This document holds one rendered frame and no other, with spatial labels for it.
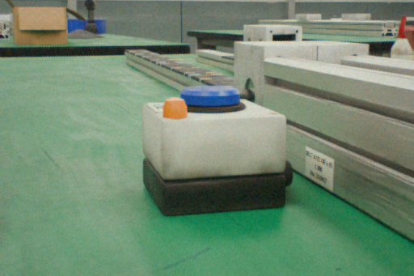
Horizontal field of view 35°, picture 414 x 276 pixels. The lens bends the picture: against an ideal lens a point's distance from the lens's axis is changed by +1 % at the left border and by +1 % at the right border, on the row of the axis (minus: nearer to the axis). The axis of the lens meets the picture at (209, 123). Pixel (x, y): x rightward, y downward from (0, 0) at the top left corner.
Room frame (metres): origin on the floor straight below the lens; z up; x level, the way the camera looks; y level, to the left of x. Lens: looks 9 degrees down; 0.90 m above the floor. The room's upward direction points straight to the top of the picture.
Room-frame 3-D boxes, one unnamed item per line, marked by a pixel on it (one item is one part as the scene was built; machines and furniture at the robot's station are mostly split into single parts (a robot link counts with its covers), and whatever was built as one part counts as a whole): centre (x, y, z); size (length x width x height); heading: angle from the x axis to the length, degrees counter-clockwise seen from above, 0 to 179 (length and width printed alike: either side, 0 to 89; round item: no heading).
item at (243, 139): (0.43, -0.01, 0.81); 0.10 x 0.08 x 0.06; 105
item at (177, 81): (1.23, 0.08, 0.79); 0.96 x 0.04 x 0.03; 15
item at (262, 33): (1.61, -0.15, 0.83); 0.11 x 0.10 x 0.10; 102
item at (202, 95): (0.43, 0.00, 0.84); 0.04 x 0.04 x 0.02
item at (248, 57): (0.62, -0.07, 0.83); 0.12 x 0.09 x 0.10; 105
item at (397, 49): (1.16, -0.34, 0.84); 0.04 x 0.04 x 0.12
